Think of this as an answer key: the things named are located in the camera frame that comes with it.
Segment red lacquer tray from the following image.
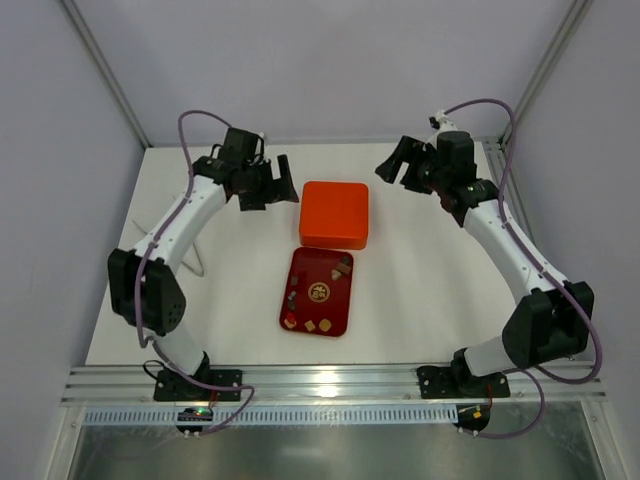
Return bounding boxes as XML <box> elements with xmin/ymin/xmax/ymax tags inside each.
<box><xmin>279</xmin><ymin>247</ymin><xmax>354</xmax><ymax>338</ymax></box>

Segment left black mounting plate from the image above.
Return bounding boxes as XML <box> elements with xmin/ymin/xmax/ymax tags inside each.
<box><xmin>209</xmin><ymin>369</ymin><xmax>243</xmax><ymax>403</ymax></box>

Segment aluminium rail frame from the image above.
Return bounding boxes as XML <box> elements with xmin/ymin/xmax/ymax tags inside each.
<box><xmin>59</xmin><ymin>362</ymin><xmax>609</xmax><ymax>409</ymax></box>

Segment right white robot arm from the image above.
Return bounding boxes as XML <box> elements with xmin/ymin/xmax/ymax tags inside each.
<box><xmin>375</xmin><ymin>130</ymin><xmax>594</xmax><ymax>397</ymax></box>

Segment red wrapped chocolate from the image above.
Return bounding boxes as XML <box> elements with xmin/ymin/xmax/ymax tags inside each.
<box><xmin>285</xmin><ymin>312</ymin><xmax>296</xmax><ymax>326</ymax></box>

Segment slotted cable duct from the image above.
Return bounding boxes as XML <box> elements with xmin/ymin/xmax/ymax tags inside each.
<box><xmin>83</xmin><ymin>404</ymin><xmax>458</xmax><ymax>428</ymax></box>

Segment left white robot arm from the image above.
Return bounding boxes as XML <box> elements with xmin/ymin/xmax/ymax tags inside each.
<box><xmin>107</xmin><ymin>127</ymin><xmax>299</xmax><ymax>402</ymax></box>

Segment metal tongs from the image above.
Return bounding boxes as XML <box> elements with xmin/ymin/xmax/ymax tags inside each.
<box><xmin>130</xmin><ymin>219</ymin><xmax>206</xmax><ymax>278</ymax></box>

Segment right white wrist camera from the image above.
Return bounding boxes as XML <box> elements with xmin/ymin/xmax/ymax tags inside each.
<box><xmin>429</xmin><ymin>111</ymin><xmax>457</xmax><ymax>132</ymax></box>

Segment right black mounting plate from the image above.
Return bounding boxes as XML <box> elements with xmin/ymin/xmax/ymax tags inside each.
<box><xmin>416</xmin><ymin>365</ymin><xmax>511</xmax><ymax>399</ymax></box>

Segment orange chocolate box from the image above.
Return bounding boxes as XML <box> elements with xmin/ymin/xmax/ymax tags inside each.
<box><xmin>299</xmin><ymin>233</ymin><xmax>368</xmax><ymax>250</ymax></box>

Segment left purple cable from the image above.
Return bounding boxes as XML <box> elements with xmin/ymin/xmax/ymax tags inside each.
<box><xmin>134</xmin><ymin>109</ymin><xmax>256</xmax><ymax>435</ymax></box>

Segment orange box lid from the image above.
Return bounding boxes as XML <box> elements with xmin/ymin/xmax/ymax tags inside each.
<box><xmin>299</xmin><ymin>181</ymin><xmax>369</xmax><ymax>236</ymax></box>

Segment brown rectangular chocolate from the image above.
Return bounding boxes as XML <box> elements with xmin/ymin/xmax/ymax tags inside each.
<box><xmin>336</xmin><ymin>263</ymin><xmax>352</xmax><ymax>275</ymax></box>

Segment black mounting plate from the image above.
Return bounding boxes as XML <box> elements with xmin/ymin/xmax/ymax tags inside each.
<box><xmin>209</xmin><ymin>369</ymin><xmax>243</xmax><ymax>403</ymax></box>
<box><xmin>416</xmin><ymin>365</ymin><xmax>511</xmax><ymax>399</ymax></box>

